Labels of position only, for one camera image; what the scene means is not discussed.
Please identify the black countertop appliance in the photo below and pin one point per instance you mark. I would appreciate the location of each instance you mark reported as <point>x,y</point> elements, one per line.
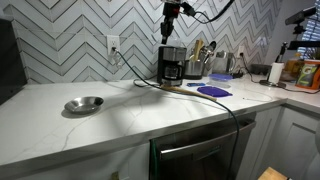
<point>11,60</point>

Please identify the white paper towel roll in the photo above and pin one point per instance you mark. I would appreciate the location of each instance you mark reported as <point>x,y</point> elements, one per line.
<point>276,72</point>

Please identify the metal ladle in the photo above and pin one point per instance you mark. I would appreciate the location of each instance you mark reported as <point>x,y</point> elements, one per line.
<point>210,48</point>

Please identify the white wall outlet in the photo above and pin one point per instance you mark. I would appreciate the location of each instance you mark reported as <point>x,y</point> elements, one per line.
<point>113,42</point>
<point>240,50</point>

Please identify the slotted wooden spatula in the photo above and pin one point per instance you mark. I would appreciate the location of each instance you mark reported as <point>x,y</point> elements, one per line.
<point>198,48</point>

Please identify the orange Gatorade tub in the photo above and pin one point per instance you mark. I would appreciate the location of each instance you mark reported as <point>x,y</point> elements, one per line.
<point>308,75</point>

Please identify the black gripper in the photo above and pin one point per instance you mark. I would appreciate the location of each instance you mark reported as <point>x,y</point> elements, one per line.
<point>170,13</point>

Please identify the clear plastic container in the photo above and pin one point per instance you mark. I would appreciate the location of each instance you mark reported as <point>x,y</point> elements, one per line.
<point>220,80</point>

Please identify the black paper towel holder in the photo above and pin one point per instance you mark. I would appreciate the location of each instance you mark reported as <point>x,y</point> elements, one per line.
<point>271,83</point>

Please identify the window blinds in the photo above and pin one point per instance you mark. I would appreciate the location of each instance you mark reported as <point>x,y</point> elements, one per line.
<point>311,30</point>

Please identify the dark blue lunch box lid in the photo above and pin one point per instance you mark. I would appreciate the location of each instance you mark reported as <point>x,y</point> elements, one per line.
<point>214,91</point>

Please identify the blue snack wrapper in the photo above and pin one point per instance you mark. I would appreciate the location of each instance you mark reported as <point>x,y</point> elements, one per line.
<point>196,84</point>

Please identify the black tray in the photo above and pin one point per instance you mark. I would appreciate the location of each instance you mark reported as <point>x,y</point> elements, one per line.
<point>260,69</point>

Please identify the small silver metal bowl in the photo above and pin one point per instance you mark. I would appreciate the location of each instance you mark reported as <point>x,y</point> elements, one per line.
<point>84,104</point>

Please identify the yellow bottle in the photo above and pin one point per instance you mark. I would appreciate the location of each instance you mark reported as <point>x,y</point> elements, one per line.
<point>291,65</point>

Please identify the black camera on stand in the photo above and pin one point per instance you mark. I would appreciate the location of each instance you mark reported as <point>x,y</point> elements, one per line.
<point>300,16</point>

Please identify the stainless steel dishwasher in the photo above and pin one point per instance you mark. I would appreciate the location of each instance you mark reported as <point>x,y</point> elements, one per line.
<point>200,150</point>

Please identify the long wooden spoon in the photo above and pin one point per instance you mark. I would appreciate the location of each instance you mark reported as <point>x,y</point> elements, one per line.
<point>190,92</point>

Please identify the black shelf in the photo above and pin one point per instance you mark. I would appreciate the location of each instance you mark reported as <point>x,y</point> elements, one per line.
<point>305,45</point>

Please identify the steel utensil pot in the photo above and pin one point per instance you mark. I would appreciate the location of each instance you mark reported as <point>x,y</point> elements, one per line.
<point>194,69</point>

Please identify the wooden stool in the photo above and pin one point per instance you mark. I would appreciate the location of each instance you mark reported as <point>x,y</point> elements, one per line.
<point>271,175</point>

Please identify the grey lower cabinet door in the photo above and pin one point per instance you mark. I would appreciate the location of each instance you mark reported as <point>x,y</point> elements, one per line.
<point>286,143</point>

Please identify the black steel coffee maker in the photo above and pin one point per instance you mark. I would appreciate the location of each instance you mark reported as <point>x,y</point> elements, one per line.
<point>171,65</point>

